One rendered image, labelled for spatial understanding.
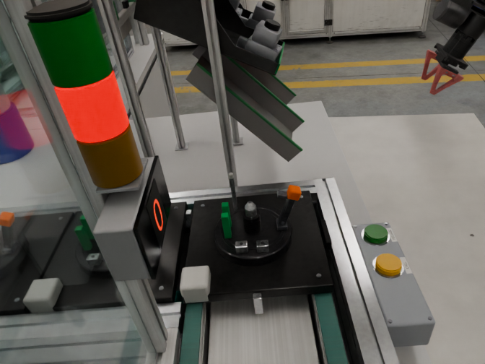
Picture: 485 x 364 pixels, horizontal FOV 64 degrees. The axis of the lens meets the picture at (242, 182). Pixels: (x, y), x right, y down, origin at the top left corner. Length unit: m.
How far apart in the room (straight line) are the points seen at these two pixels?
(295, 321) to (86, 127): 0.45
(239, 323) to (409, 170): 0.62
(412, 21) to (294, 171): 3.95
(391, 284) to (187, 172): 0.65
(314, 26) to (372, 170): 3.77
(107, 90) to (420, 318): 0.51
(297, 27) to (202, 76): 3.98
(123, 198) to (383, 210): 0.67
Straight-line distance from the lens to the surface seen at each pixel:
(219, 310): 0.68
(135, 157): 0.38
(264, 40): 0.77
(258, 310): 0.65
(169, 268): 0.69
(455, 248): 0.89
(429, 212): 0.96
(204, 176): 1.06
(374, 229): 0.73
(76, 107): 0.34
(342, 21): 4.75
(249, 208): 0.65
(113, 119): 0.35
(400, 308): 0.64
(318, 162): 1.08
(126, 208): 0.39
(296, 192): 0.64
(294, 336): 0.65
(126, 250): 0.38
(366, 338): 0.60
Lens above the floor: 1.47
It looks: 37 degrees down
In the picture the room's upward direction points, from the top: 7 degrees counter-clockwise
